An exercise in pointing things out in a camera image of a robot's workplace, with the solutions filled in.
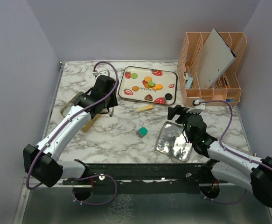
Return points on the green macaron cookie upper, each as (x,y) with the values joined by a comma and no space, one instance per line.
(134,75)

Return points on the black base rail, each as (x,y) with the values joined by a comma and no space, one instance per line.
(104,179)

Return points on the silver tin lid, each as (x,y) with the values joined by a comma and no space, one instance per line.
(172,142)

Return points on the gold cookie tin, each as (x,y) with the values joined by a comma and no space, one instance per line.
(64,111)

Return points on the peach desk organizer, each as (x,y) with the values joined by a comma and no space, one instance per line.
(227,87)

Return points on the round tan biscuit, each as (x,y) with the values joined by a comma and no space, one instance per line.
(148,79)

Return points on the black sandwich cookie right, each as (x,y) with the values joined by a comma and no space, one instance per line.
(168,96)

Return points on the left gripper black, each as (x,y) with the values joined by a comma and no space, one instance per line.
(114,101)

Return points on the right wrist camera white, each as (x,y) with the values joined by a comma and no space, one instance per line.
(198,107)

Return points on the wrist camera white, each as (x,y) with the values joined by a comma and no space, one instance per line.
(198,107)
(102,72)

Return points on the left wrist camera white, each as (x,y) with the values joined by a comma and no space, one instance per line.
(102,72)

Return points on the green macaron cookie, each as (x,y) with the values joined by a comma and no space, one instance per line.
(134,75)
(151,84)

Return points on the strawberry pattern tray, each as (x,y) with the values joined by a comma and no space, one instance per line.
(166,78)

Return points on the yellow orange highlighter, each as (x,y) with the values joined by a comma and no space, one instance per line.
(145,108)

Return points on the brown heart cookie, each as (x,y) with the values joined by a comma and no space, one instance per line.
(148,97)

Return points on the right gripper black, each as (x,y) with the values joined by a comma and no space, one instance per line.
(177,109)

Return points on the grey white board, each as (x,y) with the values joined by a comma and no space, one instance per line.
(216,57)

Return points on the green grey eraser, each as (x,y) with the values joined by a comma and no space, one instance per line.
(142,132)

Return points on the orange fish cookie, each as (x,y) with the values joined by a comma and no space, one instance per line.
(157,87)

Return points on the light blue eraser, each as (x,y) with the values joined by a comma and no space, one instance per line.
(189,82)

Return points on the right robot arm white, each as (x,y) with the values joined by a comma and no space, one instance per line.
(252,173)

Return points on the cookie pile orange green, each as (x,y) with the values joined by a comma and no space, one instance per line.
(135,88)

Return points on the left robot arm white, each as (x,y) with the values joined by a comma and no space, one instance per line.
(41,160)

